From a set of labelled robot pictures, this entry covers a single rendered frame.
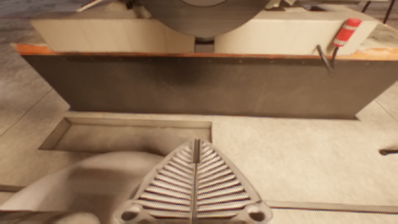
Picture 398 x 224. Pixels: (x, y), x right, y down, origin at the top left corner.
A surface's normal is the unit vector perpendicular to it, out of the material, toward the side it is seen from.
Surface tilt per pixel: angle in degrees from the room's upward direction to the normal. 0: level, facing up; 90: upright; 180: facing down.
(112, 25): 90
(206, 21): 90
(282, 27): 90
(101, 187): 69
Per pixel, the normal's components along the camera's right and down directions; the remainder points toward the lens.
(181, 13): -0.05, 0.73
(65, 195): 0.90, 0.01
